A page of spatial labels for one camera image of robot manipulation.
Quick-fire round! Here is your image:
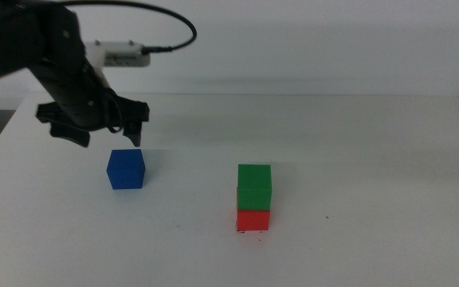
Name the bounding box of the blue cube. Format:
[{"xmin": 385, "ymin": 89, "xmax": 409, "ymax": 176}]
[{"xmin": 106, "ymin": 148, "xmax": 146, "ymax": 191}]

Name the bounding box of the green cube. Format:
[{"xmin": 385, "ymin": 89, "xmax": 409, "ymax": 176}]
[{"xmin": 237, "ymin": 163, "xmax": 273, "ymax": 211}]

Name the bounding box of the red cube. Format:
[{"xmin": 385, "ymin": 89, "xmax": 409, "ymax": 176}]
[{"xmin": 236, "ymin": 209, "xmax": 271, "ymax": 233}]

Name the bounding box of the thin gripper cable loop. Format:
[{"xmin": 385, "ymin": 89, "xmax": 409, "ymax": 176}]
[{"xmin": 104, "ymin": 88, "xmax": 125, "ymax": 135}]

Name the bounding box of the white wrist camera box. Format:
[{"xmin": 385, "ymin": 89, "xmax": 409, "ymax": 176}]
[{"xmin": 83, "ymin": 40, "xmax": 151, "ymax": 69}]

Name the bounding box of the black camera cable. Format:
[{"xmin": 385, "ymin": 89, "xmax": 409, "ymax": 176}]
[{"xmin": 60, "ymin": 0, "xmax": 198, "ymax": 55}]

